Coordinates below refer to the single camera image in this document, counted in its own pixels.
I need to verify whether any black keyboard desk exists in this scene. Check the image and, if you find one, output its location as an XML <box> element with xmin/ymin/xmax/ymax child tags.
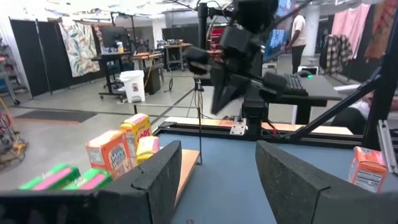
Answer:
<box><xmin>262</xmin><ymin>73</ymin><xmax>343</xmax><ymax>125</ymax></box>

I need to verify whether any person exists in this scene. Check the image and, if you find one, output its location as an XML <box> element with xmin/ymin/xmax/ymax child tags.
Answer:
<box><xmin>330</xmin><ymin>91</ymin><xmax>398</xmax><ymax>135</ymax></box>
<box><xmin>285</xmin><ymin>3</ymin><xmax>308</xmax><ymax>75</ymax></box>

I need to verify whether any wooden workbench table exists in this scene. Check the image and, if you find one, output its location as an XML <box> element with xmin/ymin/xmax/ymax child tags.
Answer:
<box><xmin>132</xmin><ymin>52</ymin><xmax>164</xmax><ymax>83</ymax></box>
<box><xmin>163</xmin><ymin>42</ymin><xmax>193</xmax><ymax>72</ymax></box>

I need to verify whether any black computer monitor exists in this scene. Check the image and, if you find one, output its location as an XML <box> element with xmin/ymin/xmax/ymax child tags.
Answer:
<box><xmin>101</xmin><ymin>26</ymin><xmax>130</xmax><ymax>49</ymax></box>

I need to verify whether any yellow cable pile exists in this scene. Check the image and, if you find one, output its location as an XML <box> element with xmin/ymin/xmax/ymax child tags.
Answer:
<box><xmin>0</xmin><ymin>96</ymin><xmax>29</xmax><ymax>170</ymax></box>

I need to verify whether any orange hanging cloth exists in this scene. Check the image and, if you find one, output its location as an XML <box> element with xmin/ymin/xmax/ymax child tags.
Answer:
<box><xmin>363</xmin><ymin>0</ymin><xmax>392</xmax><ymax>62</ymax></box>

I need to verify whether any red tool chest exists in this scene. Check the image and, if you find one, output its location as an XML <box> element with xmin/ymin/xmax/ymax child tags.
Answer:
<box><xmin>208</xmin><ymin>26</ymin><xmax>225</xmax><ymax>52</ymax></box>

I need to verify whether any white trash bin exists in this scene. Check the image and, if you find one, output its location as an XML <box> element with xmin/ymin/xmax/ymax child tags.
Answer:
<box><xmin>119</xmin><ymin>70</ymin><xmax>146</xmax><ymax>103</ymax></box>

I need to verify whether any black waste bin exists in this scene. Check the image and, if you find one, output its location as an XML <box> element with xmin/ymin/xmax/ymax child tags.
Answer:
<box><xmin>143</xmin><ymin>67</ymin><xmax>162</xmax><ymax>95</ymax></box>

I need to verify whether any floral patterned curtain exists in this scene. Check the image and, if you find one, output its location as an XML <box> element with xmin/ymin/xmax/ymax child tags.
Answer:
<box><xmin>58</xmin><ymin>21</ymin><xmax>101</xmax><ymax>78</ymax></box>

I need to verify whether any plaid hanging shirt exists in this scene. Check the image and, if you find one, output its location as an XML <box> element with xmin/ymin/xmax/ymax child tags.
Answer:
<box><xmin>322</xmin><ymin>34</ymin><xmax>354</xmax><ymax>75</ymax></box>

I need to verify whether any wooden shelf with black frame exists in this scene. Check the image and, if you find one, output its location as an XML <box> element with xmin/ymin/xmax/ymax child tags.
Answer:
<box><xmin>132</xmin><ymin>103</ymin><xmax>203</xmax><ymax>208</ymax></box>

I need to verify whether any black tripod stand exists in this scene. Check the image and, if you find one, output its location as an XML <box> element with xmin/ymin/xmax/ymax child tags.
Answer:
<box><xmin>185</xmin><ymin>77</ymin><xmax>206</xmax><ymax>121</ymax></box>

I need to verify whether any large display screen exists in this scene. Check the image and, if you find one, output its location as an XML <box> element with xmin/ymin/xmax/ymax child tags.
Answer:
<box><xmin>263</xmin><ymin>0</ymin><xmax>295</xmax><ymax>62</ymax></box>

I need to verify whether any orange Mini Wheats cereal box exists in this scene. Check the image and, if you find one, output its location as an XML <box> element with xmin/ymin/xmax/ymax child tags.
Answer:
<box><xmin>348</xmin><ymin>146</ymin><xmax>389</xmax><ymax>194</ymax></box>
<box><xmin>86</xmin><ymin>129</ymin><xmax>134</xmax><ymax>180</ymax></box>

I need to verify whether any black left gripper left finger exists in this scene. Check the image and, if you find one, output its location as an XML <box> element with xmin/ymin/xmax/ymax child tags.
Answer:
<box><xmin>0</xmin><ymin>139</ymin><xmax>183</xmax><ymax>224</ymax></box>

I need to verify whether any green Apple Jacks cereal box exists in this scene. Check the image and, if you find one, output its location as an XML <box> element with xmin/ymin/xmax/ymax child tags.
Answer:
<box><xmin>63</xmin><ymin>167</ymin><xmax>113</xmax><ymax>190</ymax></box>
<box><xmin>18</xmin><ymin>164</ymin><xmax>82</xmax><ymax>191</ymax></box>

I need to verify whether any black pole stand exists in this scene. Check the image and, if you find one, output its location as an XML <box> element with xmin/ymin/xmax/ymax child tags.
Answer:
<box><xmin>197</xmin><ymin>1</ymin><xmax>210</xmax><ymax>50</ymax></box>

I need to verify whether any black partition panel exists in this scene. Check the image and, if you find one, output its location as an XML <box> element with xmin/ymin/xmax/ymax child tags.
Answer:
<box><xmin>9</xmin><ymin>18</ymin><xmax>72</xmax><ymax>98</ymax></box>

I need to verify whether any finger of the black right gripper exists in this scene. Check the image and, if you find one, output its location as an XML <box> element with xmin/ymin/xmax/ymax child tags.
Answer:
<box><xmin>211</xmin><ymin>68</ymin><xmax>231</xmax><ymax>114</ymax></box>
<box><xmin>222</xmin><ymin>76</ymin><xmax>251</xmax><ymax>108</ymax></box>

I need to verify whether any silver mounting plate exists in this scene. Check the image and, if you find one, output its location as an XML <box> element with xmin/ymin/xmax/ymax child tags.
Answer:
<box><xmin>229</xmin><ymin>122</ymin><xmax>247</xmax><ymax>136</ymax></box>

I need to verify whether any black rolling desk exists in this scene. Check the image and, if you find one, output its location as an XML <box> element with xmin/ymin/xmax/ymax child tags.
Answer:
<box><xmin>91</xmin><ymin>51</ymin><xmax>135</xmax><ymax>101</ymax></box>

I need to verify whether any pink hanging cloth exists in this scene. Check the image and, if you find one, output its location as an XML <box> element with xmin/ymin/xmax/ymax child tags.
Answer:
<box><xmin>330</xmin><ymin>2</ymin><xmax>371</xmax><ymax>60</ymax></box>

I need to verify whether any dark storage rack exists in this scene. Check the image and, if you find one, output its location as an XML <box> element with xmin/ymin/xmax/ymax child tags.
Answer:
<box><xmin>0</xmin><ymin>34</ymin><xmax>22</xmax><ymax>106</ymax></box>

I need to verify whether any black keyboard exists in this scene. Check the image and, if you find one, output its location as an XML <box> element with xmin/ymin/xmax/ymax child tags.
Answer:
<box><xmin>281</xmin><ymin>72</ymin><xmax>309</xmax><ymax>97</ymax></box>

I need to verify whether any dark floor mat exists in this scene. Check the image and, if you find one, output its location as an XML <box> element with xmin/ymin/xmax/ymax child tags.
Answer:
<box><xmin>14</xmin><ymin>109</ymin><xmax>99</xmax><ymax>124</ymax></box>

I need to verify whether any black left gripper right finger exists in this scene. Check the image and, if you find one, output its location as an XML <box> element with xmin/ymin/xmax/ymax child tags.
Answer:
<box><xmin>255</xmin><ymin>139</ymin><xmax>398</xmax><ymax>224</ymax></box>

